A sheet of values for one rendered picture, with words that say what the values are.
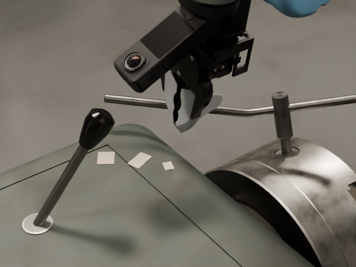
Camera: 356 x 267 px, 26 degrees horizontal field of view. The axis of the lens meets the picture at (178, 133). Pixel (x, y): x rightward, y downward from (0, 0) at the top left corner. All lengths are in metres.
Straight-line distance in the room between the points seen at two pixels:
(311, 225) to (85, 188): 0.29
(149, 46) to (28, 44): 3.03
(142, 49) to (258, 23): 3.18
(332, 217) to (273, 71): 2.65
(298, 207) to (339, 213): 0.06
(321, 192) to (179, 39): 0.29
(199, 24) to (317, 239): 0.31
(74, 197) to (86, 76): 2.65
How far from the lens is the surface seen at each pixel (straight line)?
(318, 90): 3.52
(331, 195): 1.02
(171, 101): 0.98
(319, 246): 0.98
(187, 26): 0.87
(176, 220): 0.92
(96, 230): 0.91
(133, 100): 1.04
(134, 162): 1.00
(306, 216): 0.98
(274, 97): 1.03
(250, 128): 3.23
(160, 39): 0.87
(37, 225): 0.92
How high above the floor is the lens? 1.87
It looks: 36 degrees down
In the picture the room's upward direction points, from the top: straight up
